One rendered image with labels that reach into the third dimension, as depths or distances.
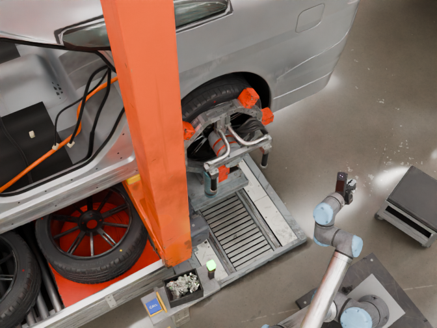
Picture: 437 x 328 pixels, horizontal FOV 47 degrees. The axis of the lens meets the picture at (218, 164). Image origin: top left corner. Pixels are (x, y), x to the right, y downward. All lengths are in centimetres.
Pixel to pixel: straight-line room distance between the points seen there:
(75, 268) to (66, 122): 88
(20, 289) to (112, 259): 53
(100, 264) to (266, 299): 112
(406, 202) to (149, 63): 241
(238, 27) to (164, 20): 107
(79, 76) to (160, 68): 161
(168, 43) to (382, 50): 354
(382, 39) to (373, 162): 136
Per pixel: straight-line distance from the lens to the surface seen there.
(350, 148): 412
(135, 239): 308
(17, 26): 217
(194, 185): 353
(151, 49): 151
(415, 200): 361
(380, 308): 303
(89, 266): 306
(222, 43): 250
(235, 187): 360
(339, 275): 240
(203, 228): 319
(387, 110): 444
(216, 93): 276
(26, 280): 313
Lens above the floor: 330
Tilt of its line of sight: 58 degrees down
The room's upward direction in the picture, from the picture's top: 2 degrees clockwise
